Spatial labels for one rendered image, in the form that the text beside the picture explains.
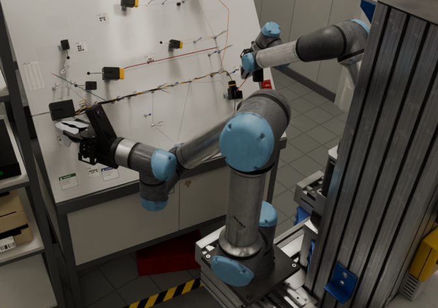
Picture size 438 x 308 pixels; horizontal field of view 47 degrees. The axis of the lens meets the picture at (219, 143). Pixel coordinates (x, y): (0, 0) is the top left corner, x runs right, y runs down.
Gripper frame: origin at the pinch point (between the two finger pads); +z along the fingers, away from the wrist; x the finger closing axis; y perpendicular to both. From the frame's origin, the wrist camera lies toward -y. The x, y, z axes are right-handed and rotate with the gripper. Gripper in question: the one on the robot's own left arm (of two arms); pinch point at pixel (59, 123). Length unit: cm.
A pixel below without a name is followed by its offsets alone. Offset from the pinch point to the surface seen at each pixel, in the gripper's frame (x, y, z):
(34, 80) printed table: 55, 22, 58
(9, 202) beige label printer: 31, 70, 56
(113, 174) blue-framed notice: 59, 59, 22
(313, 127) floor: 280, 121, -25
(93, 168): 54, 56, 29
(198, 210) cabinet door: 99, 94, -4
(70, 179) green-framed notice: 46, 59, 35
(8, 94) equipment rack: 21.6, 10.7, 39.5
